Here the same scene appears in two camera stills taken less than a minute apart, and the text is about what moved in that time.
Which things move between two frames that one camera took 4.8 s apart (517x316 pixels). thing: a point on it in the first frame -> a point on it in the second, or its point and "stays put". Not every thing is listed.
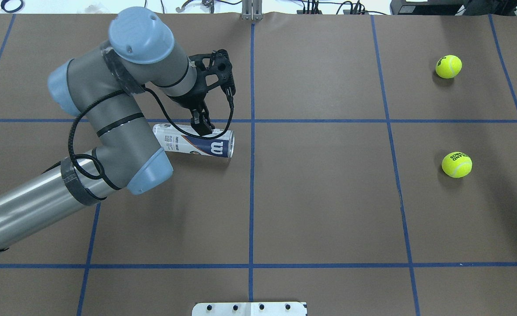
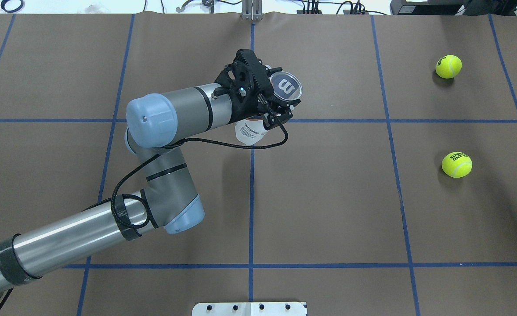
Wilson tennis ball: [448, 66] stays put
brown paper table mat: [383, 164] stays put
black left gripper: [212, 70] -> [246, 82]
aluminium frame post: [251, 10] stays put
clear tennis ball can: [170, 139] -> [286, 86]
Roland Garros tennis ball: [457, 164] stays put
